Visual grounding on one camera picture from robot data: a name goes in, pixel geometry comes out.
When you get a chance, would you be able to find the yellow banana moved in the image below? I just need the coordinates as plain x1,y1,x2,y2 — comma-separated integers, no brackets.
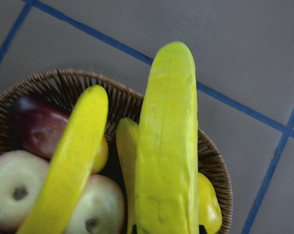
116,117,139,234
135,42,199,234

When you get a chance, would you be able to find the brown wicker basket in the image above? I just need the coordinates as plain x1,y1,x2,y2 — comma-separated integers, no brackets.
0,69,233,234

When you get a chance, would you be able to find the yellow lemon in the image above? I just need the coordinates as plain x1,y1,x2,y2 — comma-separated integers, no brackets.
92,136,109,174

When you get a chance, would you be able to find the yellow banana beside apples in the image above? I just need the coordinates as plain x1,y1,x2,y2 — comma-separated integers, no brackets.
17,85,109,234

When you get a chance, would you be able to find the dark red apple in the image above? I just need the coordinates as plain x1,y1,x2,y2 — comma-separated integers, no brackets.
9,95,70,158

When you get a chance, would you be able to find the pale pink apple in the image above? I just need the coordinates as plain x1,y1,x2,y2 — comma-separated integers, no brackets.
0,150,49,231

